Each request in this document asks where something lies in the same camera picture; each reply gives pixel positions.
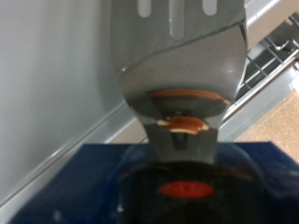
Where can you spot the black spatula with blue block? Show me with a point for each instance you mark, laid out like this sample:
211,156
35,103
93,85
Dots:
187,71

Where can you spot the silver toaster oven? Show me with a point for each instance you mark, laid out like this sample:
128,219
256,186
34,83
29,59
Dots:
46,62

